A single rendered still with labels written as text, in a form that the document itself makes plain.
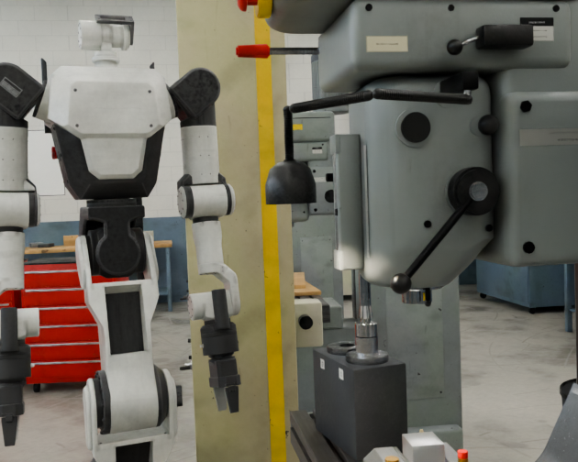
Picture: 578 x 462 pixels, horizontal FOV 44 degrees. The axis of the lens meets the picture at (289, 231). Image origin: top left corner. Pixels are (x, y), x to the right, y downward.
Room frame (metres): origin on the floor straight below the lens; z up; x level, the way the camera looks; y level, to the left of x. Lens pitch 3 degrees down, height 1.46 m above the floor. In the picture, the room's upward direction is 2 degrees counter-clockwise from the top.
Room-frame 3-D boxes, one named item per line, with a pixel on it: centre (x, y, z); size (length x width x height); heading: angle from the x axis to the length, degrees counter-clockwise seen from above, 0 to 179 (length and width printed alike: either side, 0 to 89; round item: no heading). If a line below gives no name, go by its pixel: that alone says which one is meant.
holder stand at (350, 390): (1.53, -0.14, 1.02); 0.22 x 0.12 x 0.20; 20
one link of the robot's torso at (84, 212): (1.78, 0.45, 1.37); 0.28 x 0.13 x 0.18; 22
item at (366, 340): (1.48, -0.15, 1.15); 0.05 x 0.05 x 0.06
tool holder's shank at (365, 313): (1.48, -0.15, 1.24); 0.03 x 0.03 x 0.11
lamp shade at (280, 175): (1.01, 0.00, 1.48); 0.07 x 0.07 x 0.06
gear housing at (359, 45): (1.14, -0.24, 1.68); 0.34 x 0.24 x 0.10; 99
